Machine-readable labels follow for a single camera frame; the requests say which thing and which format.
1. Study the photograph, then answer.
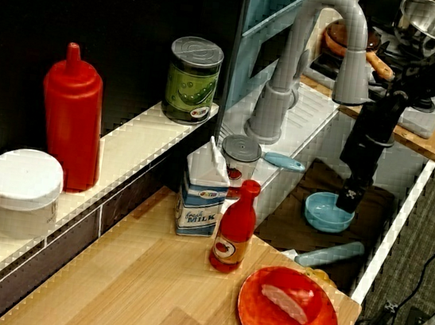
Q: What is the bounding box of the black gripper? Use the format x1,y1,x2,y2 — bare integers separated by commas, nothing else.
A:
332,129,397,218

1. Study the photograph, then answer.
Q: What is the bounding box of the light blue bowl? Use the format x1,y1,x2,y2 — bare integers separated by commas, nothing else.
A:
301,188,358,235

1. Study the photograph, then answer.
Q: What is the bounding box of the white toy sink unit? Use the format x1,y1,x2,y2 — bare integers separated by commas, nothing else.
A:
200,69,435,311

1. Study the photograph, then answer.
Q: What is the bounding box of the black toy stove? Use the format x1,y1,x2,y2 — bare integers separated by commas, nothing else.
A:
301,18,435,141

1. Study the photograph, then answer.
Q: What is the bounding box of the tomato can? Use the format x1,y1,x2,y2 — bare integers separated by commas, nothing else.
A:
215,132,265,203

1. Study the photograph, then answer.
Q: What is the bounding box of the red hot sauce bottle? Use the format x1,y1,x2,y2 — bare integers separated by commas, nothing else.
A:
208,175,263,277

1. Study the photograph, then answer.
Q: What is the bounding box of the grey toy faucet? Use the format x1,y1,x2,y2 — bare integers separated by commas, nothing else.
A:
243,0,383,157

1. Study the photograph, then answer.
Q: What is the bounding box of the blue white milk carton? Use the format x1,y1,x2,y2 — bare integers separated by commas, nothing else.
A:
173,132,237,242

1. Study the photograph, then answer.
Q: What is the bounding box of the green pea can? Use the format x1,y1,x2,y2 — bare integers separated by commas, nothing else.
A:
159,34,227,129

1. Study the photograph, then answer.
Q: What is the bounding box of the red ketchup squeeze bottle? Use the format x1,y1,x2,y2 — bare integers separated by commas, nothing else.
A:
29,39,117,196

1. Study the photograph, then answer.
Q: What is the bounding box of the white lidded jar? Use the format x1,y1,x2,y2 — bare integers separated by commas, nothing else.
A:
0,145,68,245

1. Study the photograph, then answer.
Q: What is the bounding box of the toy knife grey handle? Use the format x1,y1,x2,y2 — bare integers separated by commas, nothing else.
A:
280,230,367,275

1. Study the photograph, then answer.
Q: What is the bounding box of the blue handled spatula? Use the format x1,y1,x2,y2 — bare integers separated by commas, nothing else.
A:
261,150,307,173

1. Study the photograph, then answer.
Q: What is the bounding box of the orange pan wooden handle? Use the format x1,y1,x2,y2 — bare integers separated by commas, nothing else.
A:
319,16,402,83

